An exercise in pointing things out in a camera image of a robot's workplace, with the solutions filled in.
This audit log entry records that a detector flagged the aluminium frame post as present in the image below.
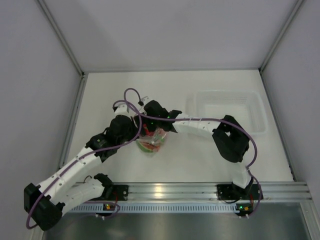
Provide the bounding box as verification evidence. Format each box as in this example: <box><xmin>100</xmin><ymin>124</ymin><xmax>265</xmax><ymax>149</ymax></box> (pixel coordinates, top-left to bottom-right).
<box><xmin>258</xmin><ymin>0</ymin><xmax>306</xmax><ymax>76</ymax></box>
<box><xmin>37</xmin><ymin>0</ymin><xmax>87</xmax><ymax>78</ymax></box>

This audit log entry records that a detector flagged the clear zip top bag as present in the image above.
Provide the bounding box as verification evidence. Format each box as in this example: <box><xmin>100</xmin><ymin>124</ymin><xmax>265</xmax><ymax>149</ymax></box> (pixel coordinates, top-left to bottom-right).
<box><xmin>135</xmin><ymin>128</ymin><xmax>167</xmax><ymax>156</ymax></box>

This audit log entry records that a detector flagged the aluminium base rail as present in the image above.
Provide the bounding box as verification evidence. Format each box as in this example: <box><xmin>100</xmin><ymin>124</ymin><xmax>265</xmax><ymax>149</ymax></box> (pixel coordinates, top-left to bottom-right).
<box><xmin>124</xmin><ymin>181</ymin><xmax>312</xmax><ymax>202</ymax></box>

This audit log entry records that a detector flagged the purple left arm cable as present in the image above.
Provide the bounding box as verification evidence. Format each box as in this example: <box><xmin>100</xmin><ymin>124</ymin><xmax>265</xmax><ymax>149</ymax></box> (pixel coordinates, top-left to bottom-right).
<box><xmin>26</xmin><ymin>99</ymin><xmax>147</xmax><ymax>230</ymax></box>

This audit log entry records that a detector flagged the white perforated plastic basket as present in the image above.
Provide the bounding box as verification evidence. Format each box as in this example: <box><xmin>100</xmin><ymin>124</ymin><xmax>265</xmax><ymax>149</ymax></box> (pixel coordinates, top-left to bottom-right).
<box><xmin>185</xmin><ymin>90</ymin><xmax>268</xmax><ymax>137</ymax></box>

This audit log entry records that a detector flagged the aluminium frame post left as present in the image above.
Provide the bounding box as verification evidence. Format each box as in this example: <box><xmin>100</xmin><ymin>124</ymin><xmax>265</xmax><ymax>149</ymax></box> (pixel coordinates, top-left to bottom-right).
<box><xmin>37</xmin><ymin>0</ymin><xmax>87</xmax><ymax>78</ymax></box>

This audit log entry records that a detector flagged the aluminium frame post right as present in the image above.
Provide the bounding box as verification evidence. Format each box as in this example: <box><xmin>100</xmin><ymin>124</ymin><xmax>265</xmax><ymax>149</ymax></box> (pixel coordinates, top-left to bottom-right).
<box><xmin>258</xmin><ymin>0</ymin><xmax>306</xmax><ymax>76</ymax></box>

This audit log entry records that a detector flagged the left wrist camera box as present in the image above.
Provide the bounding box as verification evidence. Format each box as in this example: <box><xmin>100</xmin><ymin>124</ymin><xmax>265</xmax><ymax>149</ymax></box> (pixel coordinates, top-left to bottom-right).
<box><xmin>112</xmin><ymin>100</ymin><xmax>130</xmax><ymax>118</ymax></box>

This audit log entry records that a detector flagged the fake watermelon slice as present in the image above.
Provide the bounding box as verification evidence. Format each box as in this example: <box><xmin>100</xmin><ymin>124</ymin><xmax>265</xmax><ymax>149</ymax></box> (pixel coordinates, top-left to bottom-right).
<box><xmin>136</xmin><ymin>141</ymin><xmax>161</xmax><ymax>154</ymax></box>

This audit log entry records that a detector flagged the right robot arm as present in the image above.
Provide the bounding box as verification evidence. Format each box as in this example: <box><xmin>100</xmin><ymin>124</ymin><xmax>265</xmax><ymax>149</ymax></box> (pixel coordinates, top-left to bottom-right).
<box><xmin>142</xmin><ymin>97</ymin><xmax>254</xmax><ymax>200</ymax></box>

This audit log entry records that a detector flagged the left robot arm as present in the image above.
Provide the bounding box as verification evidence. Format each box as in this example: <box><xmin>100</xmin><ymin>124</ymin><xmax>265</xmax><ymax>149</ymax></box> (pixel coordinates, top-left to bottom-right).
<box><xmin>23</xmin><ymin>115</ymin><xmax>143</xmax><ymax>231</ymax></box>

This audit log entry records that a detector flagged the grey slotted cable duct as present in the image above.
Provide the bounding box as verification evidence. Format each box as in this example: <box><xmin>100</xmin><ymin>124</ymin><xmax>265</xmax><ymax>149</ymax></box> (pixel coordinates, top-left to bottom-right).
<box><xmin>70</xmin><ymin>202</ymin><xmax>250</xmax><ymax>214</ymax></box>

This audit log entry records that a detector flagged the red fake food piece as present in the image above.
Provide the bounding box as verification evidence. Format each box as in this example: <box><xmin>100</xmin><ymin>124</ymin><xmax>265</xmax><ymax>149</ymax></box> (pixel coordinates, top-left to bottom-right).
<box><xmin>143</xmin><ymin>126</ymin><xmax>154</xmax><ymax>137</ymax></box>

